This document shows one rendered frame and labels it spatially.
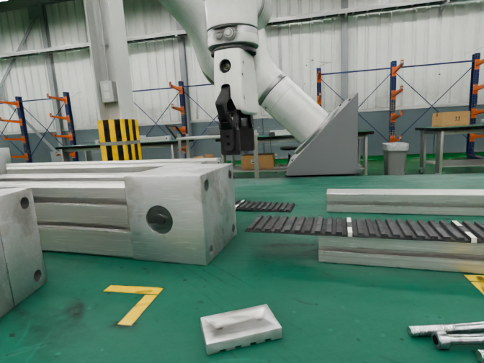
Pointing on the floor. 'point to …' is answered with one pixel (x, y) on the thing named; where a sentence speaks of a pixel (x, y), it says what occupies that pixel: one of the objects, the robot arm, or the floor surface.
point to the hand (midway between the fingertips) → (238, 145)
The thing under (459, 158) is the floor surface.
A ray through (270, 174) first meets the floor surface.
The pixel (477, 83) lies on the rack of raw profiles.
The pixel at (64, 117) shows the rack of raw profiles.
